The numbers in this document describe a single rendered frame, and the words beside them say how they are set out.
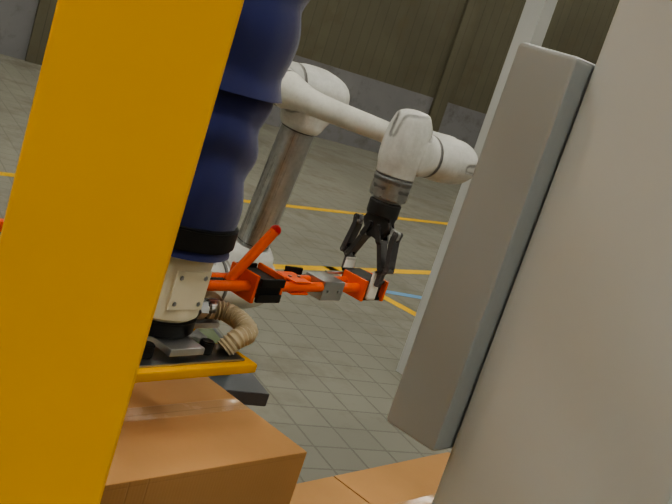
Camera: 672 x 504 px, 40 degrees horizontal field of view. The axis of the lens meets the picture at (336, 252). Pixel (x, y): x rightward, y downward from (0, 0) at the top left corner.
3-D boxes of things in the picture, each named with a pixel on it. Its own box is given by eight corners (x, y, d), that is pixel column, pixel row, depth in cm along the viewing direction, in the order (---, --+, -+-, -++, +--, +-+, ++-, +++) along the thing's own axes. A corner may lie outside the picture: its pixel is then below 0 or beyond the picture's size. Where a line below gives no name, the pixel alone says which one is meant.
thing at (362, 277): (360, 301, 212) (367, 281, 211) (337, 288, 216) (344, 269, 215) (382, 301, 218) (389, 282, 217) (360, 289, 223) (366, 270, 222)
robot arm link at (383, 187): (397, 180, 205) (388, 205, 206) (421, 184, 212) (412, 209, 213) (367, 167, 211) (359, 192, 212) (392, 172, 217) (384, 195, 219)
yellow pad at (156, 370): (108, 386, 152) (116, 358, 151) (76, 359, 158) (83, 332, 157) (255, 373, 178) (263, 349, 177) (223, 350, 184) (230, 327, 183)
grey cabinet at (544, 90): (432, 453, 68) (579, 56, 62) (379, 418, 71) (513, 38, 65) (561, 427, 83) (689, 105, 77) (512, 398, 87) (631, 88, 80)
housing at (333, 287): (320, 301, 203) (326, 282, 202) (299, 289, 207) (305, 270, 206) (341, 301, 208) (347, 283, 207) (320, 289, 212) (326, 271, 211)
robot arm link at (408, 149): (394, 179, 204) (433, 187, 213) (417, 111, 200) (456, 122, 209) (363, 165, 211) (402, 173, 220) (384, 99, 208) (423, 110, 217)
